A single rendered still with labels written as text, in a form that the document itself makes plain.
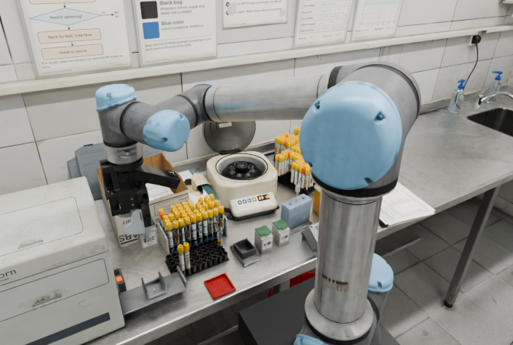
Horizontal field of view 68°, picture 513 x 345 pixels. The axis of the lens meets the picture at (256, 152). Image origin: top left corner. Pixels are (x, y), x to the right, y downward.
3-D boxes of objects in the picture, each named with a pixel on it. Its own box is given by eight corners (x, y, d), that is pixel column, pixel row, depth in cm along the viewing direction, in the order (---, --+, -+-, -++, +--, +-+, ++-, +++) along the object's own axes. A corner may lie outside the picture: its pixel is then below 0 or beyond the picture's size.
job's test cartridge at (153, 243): (142, 252, 90) (139, 231, 87) (137, 240, 94) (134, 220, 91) (159, 246, 92) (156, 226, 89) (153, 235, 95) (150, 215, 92)
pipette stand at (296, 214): (290, 235, 126) (292, 211, 122) (277, 224, 131) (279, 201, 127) (311, 224, 132) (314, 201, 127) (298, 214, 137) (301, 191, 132)
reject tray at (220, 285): (213, 300, 103) (213, 298, 102) (203, 282, 108) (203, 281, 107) (236, 290, 106) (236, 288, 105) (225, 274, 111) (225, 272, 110)
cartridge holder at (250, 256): (244, 266, 114) (244, 258, 112) (230, 249, 120) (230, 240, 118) (259, 260, 116) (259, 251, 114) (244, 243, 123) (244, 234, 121)
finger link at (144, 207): (140, 222, 87) (133, 188, 85) (148, 220, 88) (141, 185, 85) (145, 230, 83) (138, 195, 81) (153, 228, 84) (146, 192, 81)
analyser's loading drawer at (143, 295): (109, 324, 93) (105, 310, 91) (104, 304, 98) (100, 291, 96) (188, 292, 102) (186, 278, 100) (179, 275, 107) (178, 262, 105)
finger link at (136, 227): (126, 246, 87) (118, 210, 84) (151, 239, 89) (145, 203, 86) (128, 253, 84) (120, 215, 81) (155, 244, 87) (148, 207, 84)
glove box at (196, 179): (193, 224, 130) (191, 201, 126) (170, 190, 148) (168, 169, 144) (225, 214, 136) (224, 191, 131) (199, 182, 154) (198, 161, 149)
